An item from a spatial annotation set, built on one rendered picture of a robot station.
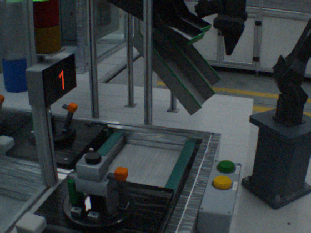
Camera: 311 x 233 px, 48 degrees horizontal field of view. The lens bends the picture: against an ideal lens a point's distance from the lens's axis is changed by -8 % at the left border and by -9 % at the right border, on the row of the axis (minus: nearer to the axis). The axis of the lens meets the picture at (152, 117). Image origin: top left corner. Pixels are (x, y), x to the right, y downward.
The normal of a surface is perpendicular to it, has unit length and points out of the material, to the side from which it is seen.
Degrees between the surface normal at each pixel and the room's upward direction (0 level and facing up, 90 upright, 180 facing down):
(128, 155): 0
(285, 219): 0
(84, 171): 90
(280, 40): 90
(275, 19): 90
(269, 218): 0
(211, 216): 90
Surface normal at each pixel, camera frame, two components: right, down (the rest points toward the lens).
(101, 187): -0.27, 0.39
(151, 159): 0.00, -0.91
